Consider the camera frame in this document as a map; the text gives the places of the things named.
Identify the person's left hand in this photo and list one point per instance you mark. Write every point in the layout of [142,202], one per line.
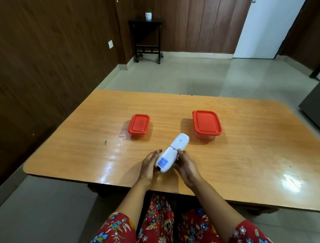
[147,168]

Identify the person's right hand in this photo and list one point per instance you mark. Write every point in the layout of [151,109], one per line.
[188,168]

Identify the person's left fingers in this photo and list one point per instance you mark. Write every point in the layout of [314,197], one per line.
[154,155]

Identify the person's right fingers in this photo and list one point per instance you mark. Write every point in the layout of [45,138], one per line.
[181,155]

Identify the white handheld device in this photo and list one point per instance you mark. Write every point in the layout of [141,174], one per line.
[170,155]

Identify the person's left forearm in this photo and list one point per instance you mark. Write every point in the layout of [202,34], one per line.
[133,201]

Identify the person's right forearm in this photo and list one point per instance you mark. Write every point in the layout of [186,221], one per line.
[212,205]

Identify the small red-lidded container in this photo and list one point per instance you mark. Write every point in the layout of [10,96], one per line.
[139,124]

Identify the large red-lidded container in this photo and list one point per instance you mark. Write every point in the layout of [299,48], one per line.
[207,123]

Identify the red floral garment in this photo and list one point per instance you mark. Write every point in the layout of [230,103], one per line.
[160,222]

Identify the dark wooden side table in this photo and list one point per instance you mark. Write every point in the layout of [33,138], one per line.
[147,25]

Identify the small plant in white pot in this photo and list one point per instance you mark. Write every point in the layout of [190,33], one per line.
[148,15]

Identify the dark grey cabinet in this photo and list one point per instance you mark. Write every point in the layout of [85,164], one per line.
[312,105]

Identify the white door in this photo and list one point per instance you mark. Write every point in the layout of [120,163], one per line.
[265,27]

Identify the dark furniture leg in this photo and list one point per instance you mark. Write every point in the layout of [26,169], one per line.
[315,73]

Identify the white wall socket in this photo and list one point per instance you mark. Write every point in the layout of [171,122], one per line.
[110,44]

